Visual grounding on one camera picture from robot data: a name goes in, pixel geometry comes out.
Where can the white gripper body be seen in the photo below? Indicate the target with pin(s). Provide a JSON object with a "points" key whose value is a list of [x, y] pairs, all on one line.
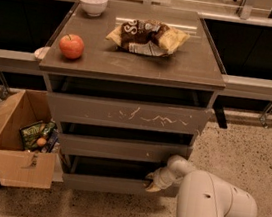
{"points": [[161, 179]]}

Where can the grey bottom drawer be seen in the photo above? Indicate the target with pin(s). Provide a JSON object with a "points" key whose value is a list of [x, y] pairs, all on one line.
{"points": [[113, 176]]}

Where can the grey drawer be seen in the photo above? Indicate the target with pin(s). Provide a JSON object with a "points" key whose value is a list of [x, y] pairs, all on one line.
{"points": [[121, 149], [113, 176], [125, 114]]}

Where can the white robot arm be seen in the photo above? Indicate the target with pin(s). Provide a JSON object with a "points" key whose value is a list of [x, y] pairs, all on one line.
{"points": [[201, 194]]}

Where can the grey middle drawer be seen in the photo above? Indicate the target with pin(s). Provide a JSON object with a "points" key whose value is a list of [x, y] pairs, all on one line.
{"points": [[121, 149]]}

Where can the grey top drawer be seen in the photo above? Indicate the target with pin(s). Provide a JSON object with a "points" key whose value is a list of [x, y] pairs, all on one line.
{"points": [[125, 114]]}

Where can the grey drawer cabinet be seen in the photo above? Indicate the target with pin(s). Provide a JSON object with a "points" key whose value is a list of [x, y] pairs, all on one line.
{"points": [[189, 78]]}

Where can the blue snack packet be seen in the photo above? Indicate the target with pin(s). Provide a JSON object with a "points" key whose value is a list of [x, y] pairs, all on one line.
{"points": [[49, 145]]}

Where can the small orange fruit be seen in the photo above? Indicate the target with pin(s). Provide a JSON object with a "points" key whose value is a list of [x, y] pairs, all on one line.
{"points": [[41, 142]]}

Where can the green snack bag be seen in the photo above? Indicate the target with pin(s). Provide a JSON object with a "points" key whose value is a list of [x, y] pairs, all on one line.
{"points": [[31, 133]]}

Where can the cardboard box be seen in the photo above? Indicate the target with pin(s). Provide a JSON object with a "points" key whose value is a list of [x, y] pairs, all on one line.
{"points": [[18, 167]]}

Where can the brown chip bag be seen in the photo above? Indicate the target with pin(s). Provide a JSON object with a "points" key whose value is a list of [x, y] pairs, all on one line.
{"points": [[148, 37]]}

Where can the red apple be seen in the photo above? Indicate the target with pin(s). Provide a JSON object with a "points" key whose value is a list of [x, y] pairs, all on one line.
{"points": [[71, 46]]}

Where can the white bowl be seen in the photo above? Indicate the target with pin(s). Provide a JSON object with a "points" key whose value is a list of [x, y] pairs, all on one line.
{"points": [[93, 7]]}

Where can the grey metal bench rail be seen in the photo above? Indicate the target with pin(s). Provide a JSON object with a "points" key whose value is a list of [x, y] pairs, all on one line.
{"points": [[235, 86]]}

